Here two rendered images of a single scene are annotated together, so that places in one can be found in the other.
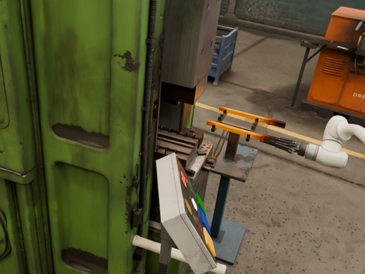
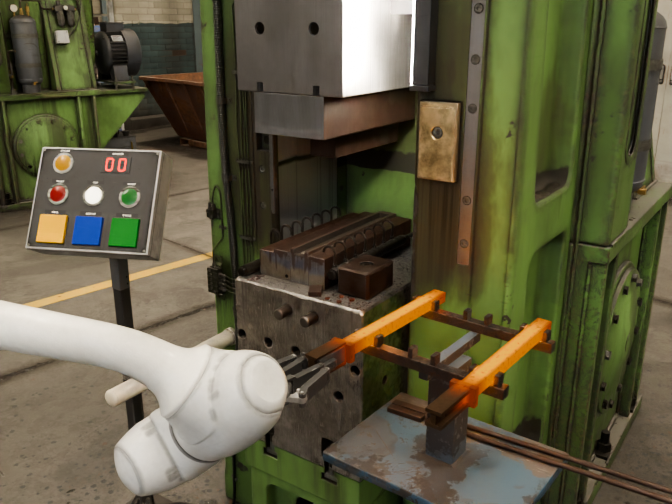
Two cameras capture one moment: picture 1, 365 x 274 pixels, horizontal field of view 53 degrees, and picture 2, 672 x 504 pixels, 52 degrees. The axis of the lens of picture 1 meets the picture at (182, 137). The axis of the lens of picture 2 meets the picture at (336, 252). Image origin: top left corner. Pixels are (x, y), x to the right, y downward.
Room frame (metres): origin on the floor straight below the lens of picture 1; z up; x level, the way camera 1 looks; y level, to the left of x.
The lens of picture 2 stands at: (2.19, -1.51, 1.52)
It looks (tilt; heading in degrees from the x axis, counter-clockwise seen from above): 19 degrees down; 109
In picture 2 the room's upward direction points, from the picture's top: straight up
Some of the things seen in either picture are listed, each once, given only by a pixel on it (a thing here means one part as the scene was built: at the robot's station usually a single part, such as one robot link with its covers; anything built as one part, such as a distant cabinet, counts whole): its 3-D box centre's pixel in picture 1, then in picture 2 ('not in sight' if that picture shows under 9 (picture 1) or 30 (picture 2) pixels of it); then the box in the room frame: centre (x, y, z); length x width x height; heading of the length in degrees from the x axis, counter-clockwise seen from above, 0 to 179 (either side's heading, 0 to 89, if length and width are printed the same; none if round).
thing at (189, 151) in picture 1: (153, 143); (339, 243); (1.63, 0.14, 0.96); 0.42 x 0.20 x 0.09; 75
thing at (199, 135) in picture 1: (190, 137); (366, 276); (1.76, -0.05, 0.95); 0.12 x 0.08 x 0.06; 75
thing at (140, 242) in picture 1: (180, 255); (174, 365); (1.21, -0.05, 0.62); 0.44 x 0.05 x 0.05; 75
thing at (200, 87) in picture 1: (158, 78); (339, 106); (1.63, 0.14, 1.32); 0.42 x 0.20 x 0.10; 75
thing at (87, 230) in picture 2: (203, 222); (88, 231); (1.03, -0.12, 1.01); 0.07 x 0.05 x 0.07; 10
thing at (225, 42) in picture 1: (192, 47); not in sight; (5.69, 0.01, 0.36); 1.20 x 0.80 x 0.72; 71
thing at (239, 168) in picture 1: (229, 158); (445, 456); (2.01, -0.32, 0.69); 0.40 x 0.30 x 0.02; 162
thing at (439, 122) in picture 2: not in sight; (438, 141); (1.91, -0.02, 1.27); 0.09 x 0.02 x 0.17; 165
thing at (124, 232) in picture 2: (199, 204); (124, 232); (1.13, -0.10, 1.01); 0.07 x 0.05 x 0.07; 10
